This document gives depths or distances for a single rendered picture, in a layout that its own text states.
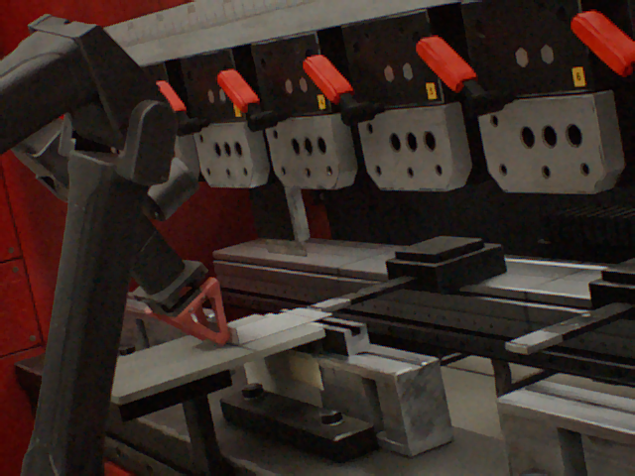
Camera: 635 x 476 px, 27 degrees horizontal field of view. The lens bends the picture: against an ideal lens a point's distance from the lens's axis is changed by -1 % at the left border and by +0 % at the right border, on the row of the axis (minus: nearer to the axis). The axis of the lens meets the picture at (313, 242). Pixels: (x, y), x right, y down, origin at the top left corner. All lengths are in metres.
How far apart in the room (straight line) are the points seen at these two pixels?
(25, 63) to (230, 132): 0.54
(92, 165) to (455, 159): 0.32
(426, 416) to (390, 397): 0.04
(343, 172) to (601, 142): 0.40
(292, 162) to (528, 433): 0.41
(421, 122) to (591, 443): 0.32
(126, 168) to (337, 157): 0.32
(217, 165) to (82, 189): 0.50
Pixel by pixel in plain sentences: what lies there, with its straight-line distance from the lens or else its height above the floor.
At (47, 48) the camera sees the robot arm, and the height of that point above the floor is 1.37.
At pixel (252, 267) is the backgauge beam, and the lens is 2.23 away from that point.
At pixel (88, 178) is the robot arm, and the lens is 1.12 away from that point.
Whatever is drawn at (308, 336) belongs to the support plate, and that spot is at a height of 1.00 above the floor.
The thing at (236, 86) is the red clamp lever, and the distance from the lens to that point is 1.44.
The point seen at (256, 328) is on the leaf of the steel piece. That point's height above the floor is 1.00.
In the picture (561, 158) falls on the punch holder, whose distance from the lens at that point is 1.05.
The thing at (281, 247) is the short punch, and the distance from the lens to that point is 1.61.
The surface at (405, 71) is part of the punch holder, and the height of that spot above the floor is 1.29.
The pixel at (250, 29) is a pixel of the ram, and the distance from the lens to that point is 1.47.
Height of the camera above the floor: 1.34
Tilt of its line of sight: 9 degrees down
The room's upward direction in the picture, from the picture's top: 12 degrees counter-clockwise
